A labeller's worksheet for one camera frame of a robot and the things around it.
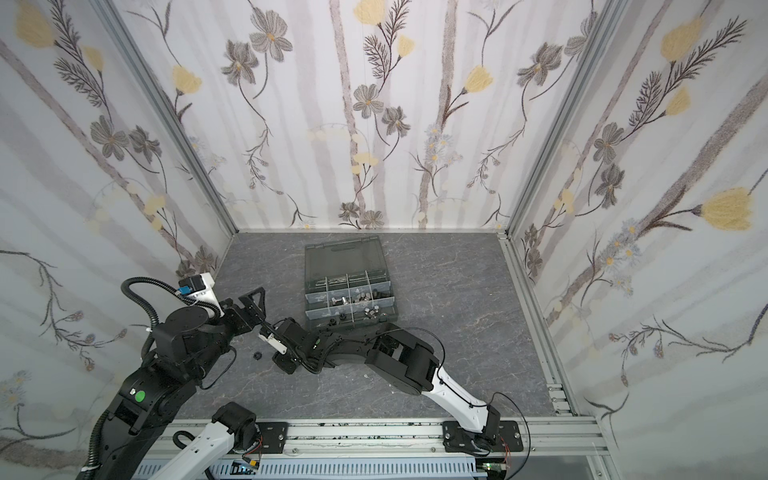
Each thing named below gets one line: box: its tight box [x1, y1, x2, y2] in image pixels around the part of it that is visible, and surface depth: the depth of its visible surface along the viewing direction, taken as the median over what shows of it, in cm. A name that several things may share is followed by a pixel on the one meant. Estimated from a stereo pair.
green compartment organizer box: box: [304, 236, 399, 329], surface depth 100 cm
